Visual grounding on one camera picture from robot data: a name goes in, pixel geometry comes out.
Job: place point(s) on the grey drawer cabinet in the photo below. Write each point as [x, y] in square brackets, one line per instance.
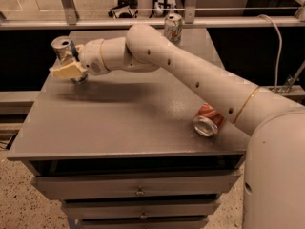
[120, 152]

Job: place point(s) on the green white soda can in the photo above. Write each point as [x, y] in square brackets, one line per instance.
[173, 28]

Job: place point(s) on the red coca-cola can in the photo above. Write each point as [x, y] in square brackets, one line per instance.
[207, 121]

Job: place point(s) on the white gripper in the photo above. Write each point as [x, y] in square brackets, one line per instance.
[92, 56]

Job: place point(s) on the metal railing frame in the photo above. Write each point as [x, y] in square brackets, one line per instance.
[105, 14]

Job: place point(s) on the silver blue redbull can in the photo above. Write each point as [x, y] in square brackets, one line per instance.
[66, 53]

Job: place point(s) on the black office chair base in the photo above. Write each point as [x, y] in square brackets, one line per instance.
[124, 4]

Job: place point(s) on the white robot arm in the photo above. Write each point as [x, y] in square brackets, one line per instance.
[274, 181]

